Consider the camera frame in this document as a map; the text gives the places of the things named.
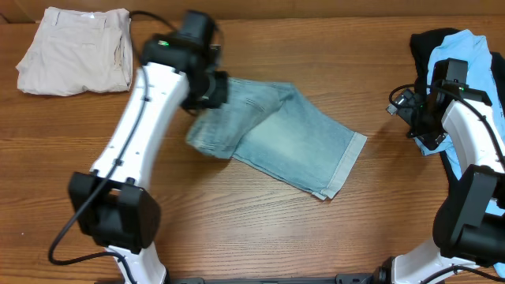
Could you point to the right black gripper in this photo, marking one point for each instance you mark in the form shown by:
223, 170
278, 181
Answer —
418, 128

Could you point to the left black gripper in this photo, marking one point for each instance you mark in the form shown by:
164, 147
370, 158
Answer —
215, 89

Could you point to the light blue denim shorts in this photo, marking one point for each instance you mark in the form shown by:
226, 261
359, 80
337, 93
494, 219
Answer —
273, 128

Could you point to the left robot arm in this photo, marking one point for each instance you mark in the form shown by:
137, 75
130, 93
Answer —
112, 204

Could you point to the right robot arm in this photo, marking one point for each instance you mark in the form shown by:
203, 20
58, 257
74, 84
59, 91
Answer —
464, 236

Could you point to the black garment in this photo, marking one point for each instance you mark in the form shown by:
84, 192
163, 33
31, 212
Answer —
422, 51

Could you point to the light blue shirt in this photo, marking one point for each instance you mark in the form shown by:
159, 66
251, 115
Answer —
473, 55

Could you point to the folded beige trousers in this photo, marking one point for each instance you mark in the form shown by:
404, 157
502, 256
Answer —
74, 52

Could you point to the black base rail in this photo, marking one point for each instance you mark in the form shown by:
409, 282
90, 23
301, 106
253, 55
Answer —
268, 281

